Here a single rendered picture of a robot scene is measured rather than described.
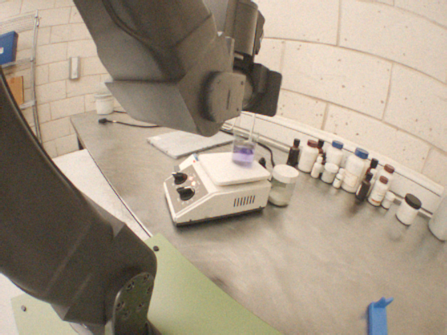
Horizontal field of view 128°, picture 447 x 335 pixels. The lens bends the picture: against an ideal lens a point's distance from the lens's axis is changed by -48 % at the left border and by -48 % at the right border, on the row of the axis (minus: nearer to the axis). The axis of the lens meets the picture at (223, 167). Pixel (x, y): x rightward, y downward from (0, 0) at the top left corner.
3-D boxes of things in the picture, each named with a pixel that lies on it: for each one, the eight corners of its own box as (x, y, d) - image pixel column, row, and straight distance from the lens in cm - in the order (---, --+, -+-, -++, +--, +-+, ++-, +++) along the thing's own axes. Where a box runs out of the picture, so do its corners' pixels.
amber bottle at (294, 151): (296, 166, 71) (302, 142, 68) (286, 163, 70) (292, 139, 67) (296, 162, 74) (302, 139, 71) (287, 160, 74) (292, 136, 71)
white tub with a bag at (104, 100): (103, 116, 126) (102, 80, 124) (90, 114, 138) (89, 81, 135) (120, 111, 135) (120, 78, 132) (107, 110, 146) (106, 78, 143)
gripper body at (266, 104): (219, 64, 34) (195, 60, 27) (283, 74, 31) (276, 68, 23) (214, 104, 34) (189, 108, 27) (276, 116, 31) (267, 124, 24)
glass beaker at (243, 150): (223, 163, 44) (227, 126, 41) (240, 157, 47) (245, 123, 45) (245, 175, 40) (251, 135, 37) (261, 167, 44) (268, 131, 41)
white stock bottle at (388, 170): (382, 202, 72) (396, 172, 69) (368, 193, 73) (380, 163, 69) (386, 197, 78) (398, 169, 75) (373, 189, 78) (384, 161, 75)
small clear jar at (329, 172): (335, 182, 69) (340, 167, 67) (328, 185, 66) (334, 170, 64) (325, 175, 71) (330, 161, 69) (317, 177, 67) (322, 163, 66)
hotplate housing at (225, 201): (175, 228, 39) (173, 193, 34) (163, 190, 49) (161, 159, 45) (274, 209, 47) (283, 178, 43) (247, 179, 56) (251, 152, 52)
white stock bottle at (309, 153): (304, 173, 67) (312, 144, 64) (294, 165, 71) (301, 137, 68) (316, 172, 71) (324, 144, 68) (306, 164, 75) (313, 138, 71)
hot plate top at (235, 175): (215, 187, 36) (216, 182, 36) (196, 157, 46) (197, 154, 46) (271, 179, 42) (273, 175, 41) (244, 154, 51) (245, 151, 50)
